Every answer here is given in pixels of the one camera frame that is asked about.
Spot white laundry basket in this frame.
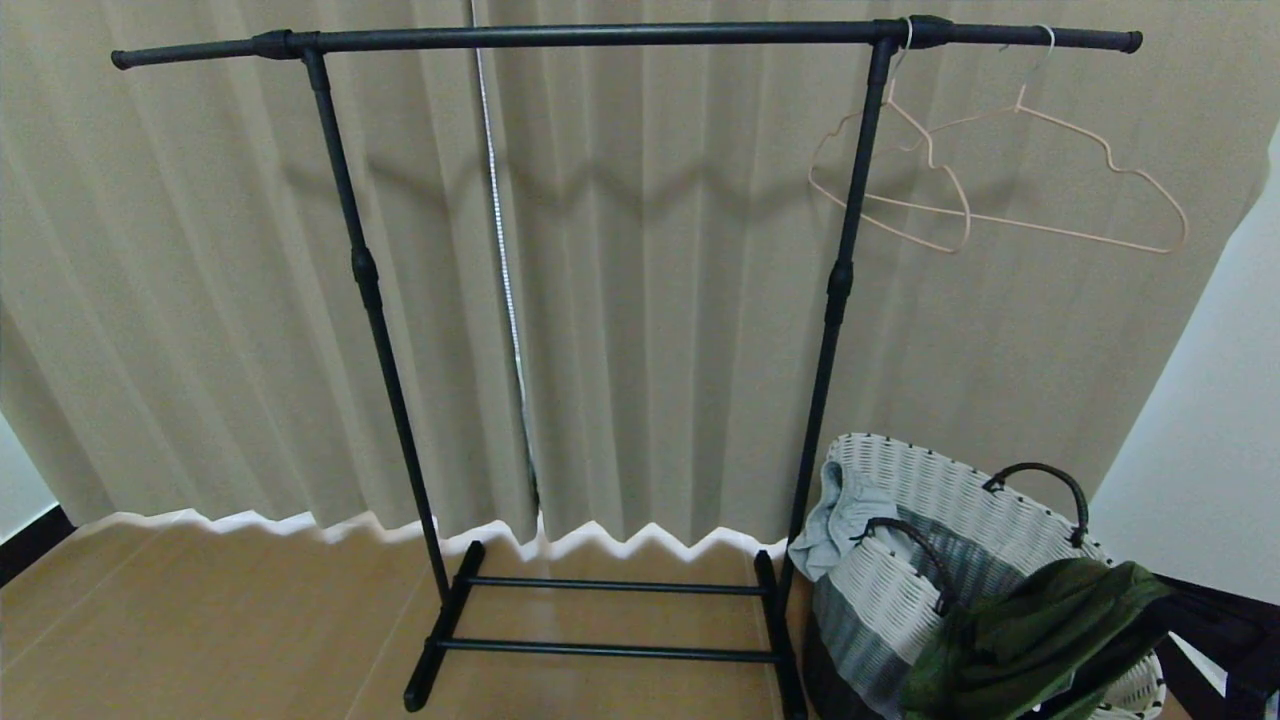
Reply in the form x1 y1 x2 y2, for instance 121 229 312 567
800 431 1169 720

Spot beige curtain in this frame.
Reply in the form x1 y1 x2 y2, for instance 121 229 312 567
0 0 1280 563

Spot black clothes rack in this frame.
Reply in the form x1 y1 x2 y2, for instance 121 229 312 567
110 14 1144 720

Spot green printed shirt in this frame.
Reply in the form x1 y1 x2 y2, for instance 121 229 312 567
897 557 1174 720

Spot pink clothes hanger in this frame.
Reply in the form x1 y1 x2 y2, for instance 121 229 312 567
868 24 1190 256
807 17 973 256

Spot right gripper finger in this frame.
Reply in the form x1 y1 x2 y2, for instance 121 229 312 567
1150 575 1280 720

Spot pale grey garment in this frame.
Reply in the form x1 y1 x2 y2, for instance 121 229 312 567
787 461 903 584

